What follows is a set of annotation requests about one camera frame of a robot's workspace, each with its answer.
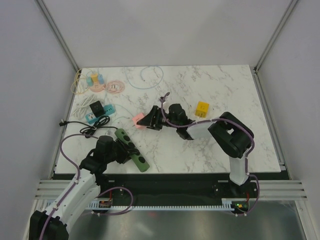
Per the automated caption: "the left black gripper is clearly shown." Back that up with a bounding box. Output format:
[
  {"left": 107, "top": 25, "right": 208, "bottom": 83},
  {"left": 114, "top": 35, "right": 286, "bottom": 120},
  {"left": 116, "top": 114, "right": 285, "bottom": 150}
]
[{"left": 105, "top": 137, "right": 139, "bottom": 164}]

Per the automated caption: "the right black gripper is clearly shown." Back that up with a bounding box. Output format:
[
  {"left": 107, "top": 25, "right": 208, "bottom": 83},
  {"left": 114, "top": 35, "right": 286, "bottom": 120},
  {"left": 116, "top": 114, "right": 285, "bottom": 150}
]
[{"left": 136, "top": 106, "right": 179, "bottom": 131}]

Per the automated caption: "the green power strip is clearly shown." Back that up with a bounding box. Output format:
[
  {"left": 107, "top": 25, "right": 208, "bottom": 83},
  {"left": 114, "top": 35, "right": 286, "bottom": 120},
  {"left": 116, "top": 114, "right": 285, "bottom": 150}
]
[{"left": 114, "top": 128, "right": 150, "bottom": 173}]

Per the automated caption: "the pink cube plug adapter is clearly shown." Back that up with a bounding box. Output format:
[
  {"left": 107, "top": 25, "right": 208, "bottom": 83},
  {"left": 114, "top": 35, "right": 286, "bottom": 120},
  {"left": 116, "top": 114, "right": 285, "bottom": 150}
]
[{"left": 132, "top": 112, "right": 146, "bottom": 130}]

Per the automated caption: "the teal power strip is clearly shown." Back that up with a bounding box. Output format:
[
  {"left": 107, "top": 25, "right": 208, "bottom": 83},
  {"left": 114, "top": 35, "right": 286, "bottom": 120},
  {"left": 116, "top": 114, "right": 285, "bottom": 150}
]
[{"left": 85, "top": 104, "right": 116, "bottom": 125}]

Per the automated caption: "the yellow cube plug adapter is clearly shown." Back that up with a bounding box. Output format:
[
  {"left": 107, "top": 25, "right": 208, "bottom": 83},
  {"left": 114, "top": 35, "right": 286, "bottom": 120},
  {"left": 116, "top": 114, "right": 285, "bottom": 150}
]
[{"left": 194, "top": 101, "right": 210, "bottom": 118}]

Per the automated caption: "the black cube adapter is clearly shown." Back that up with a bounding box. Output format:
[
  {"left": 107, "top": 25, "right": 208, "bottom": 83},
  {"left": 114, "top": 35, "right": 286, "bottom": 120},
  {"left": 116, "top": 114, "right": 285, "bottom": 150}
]
[{"left": 89, "top": 100, "right": 106, "bottom": 118}]

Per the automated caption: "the pink round power socket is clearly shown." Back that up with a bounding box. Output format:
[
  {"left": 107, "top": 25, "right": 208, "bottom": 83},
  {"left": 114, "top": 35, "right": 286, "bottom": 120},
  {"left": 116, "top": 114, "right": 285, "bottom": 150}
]
[{"left": 89, "top": 83, "right": 106, "bottom": 93}]

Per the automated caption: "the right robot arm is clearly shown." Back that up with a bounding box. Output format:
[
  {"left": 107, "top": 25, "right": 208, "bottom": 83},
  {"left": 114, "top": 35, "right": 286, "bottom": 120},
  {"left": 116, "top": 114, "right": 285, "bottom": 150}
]
[{"left": 137, "top": 103, "right": 255, "bottom": 197}]

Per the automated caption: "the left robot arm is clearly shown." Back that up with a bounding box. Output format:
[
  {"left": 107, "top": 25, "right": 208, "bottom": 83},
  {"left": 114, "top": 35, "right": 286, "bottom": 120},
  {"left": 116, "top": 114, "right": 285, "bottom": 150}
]
[{"left": 28, "top": 135, "right": 128, "bottom": 240}]

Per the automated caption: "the blue plug on pink socket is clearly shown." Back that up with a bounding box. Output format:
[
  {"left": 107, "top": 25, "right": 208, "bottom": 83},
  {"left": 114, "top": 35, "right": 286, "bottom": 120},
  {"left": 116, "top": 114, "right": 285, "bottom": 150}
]
[{"left": 97, "top": 74, "right": 105, "bottom": 85}]

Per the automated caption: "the yellow plug on pink socket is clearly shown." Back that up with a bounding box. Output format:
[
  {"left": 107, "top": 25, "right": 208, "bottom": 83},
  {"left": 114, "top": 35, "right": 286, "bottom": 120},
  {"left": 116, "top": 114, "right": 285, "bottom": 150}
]
[{"left": 90, "top": 73, "right": 99, "bottom": 83}]

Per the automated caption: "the teal plug on pink socket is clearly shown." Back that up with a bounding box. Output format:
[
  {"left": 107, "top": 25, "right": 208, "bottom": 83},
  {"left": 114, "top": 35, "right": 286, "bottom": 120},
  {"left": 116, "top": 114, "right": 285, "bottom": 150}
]
[{"left": 86, "top": 77, "right": 93, "bottom": 86}]

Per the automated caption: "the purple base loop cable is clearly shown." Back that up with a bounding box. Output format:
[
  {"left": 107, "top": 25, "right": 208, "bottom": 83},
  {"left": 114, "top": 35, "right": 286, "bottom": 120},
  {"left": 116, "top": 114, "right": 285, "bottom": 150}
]
[{"left": 92, "top": 188, "right": 135, "bottom": 217}]

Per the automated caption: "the pink coiled cable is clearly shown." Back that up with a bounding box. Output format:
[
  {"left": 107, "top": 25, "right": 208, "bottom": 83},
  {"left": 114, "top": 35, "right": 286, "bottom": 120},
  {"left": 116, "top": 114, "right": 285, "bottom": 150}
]
[{"left": 104, "top": 79, "right": 126, "bottom": 95}]

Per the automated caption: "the light blue thin cable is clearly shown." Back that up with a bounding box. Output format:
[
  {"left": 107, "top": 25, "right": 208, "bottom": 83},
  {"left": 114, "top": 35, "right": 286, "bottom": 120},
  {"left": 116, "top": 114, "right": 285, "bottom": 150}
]
[{"left": 102, "top": 65, "right": 165, "bottom": 126}]

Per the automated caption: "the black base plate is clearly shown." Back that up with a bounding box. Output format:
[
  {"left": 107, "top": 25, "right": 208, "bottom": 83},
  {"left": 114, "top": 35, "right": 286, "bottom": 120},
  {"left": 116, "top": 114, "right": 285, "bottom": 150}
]
[{"left": 94, "top": 171, "right": 260, "bottom": 206}]

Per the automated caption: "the white coiled cable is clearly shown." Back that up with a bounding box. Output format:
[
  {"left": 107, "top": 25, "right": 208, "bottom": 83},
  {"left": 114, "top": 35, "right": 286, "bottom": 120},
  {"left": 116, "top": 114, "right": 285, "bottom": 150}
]
[{"left": 72, "top": 96, "right": 98, "bottom": 119}]

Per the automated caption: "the yellow thin cable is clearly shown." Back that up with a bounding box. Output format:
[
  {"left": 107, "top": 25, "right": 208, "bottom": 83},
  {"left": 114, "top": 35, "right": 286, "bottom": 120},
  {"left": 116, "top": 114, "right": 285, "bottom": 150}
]
[{"left": 70, "top": 70, "right": 89, "bottom": 95}]

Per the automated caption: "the white slotted cable duct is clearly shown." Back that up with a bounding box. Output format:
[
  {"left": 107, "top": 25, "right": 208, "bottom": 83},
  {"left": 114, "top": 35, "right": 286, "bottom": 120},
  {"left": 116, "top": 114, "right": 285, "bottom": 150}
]
[{"left": 86, "top": 200, "right": 235, "bottom": 211}]

